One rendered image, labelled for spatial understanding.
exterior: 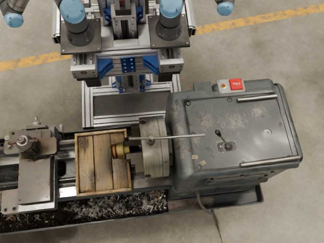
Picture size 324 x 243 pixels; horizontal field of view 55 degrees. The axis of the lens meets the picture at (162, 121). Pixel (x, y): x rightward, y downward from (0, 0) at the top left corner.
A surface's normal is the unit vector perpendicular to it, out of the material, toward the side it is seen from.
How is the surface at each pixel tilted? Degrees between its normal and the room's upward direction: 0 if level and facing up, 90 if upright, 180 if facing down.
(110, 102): 0
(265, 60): 0
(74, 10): 7
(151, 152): 25
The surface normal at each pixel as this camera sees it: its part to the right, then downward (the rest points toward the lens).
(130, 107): 0.04, -0.36
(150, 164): 0.12, 0.44
